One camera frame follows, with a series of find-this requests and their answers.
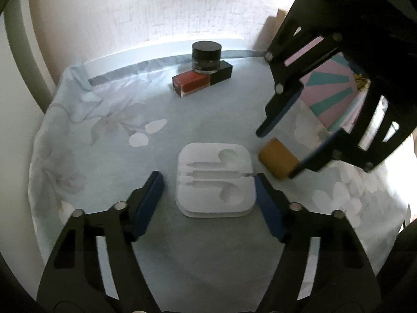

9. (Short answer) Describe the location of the white earphone case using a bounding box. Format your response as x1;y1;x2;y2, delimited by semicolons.
176;143;256;218

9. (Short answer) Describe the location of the red lip gloss tube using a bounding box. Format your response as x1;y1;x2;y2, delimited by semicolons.
172;60;233;98

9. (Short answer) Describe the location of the black cosmetic jar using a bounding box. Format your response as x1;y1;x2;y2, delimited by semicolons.
192;41;222;74

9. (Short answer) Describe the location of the cork stopper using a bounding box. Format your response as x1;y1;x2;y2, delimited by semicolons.
258;138;300;179

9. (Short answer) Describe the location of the pink patterned cardboard box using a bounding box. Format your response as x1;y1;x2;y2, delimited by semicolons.
260;8;389;149

